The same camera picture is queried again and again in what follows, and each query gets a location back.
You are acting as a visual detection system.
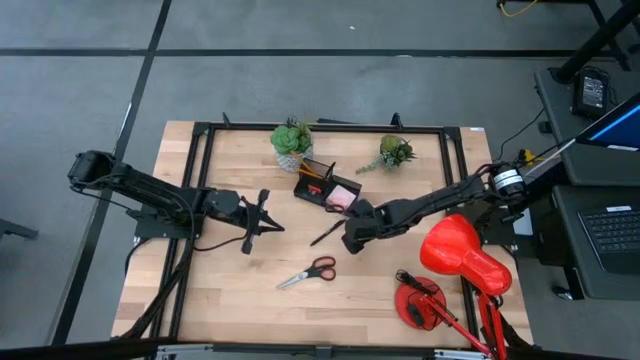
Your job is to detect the black laptop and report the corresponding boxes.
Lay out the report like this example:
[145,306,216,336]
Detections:
[577,203,640,275]

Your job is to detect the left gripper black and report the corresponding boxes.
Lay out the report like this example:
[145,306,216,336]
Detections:
[233,188,285,255]

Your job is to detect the black stand legs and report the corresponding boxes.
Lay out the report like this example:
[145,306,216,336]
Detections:
[549,0,640,84]

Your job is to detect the black mesh desk organizer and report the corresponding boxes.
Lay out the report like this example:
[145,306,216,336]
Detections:
[293,158,362,216]

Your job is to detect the red desk lamp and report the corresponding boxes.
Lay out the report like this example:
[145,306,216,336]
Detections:
[393,213,514,360]

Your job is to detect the yellow cable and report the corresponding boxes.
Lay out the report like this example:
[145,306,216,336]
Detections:
[497,0,539,19]

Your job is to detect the black side desk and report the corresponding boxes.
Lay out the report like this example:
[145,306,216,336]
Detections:
[533,67,640,301]

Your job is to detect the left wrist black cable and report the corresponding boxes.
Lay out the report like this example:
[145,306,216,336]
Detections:
[193,231,250,253]

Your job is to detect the pink sticky note pad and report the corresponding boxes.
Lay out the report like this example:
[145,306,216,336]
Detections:
[325,184,357,211]

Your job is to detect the black cable bundle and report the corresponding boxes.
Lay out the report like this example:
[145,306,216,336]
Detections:
[119,237,196,341]

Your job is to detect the black floor cables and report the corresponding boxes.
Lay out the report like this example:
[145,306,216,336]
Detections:
[494,107,561,166]

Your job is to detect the black metal table frame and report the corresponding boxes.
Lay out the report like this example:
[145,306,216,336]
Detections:
[112,112,481,351]

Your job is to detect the monitor with blue screen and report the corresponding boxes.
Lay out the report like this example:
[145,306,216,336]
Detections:
[574,94,640,151]

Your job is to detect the succulent in white patterned pot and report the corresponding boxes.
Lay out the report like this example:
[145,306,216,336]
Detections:
[269,118,315,174]

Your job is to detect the black chair base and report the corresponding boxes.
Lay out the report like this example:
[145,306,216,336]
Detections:
[0,218,40,241]

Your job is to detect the black pen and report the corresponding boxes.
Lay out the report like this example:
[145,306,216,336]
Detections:
[309,218,347,248]

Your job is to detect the red and black scissors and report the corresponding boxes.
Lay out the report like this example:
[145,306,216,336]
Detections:
[276,255,337,290]

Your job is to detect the small trailing succulent plant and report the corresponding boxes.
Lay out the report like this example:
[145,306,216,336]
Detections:
[355,133,416,175]

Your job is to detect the silver aluminium rail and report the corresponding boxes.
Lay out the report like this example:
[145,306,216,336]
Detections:
[154,343,494,360]

